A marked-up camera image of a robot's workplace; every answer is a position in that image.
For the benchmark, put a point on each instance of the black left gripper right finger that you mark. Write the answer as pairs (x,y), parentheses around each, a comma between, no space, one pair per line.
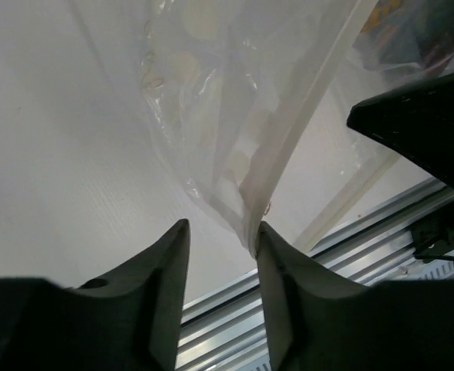
(316,319)

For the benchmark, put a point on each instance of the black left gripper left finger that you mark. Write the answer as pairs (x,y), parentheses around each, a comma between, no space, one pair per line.
(128,318)

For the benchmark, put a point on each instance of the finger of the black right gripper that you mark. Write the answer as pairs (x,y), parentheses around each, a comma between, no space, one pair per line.
(416,121)

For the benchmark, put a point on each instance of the clear zip top bag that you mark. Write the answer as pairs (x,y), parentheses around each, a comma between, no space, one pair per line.
(225,88)

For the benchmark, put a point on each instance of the clear plastic bin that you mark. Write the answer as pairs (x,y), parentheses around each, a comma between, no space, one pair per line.
(404,38)

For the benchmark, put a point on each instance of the aluminium table edge rail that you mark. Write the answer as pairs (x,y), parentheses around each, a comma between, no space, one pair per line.
(226,329)

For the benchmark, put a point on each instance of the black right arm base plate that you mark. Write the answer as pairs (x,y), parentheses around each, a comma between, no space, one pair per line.
(433,235)

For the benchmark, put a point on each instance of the white slotted cable duct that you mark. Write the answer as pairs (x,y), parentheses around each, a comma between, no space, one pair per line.
(434,269)

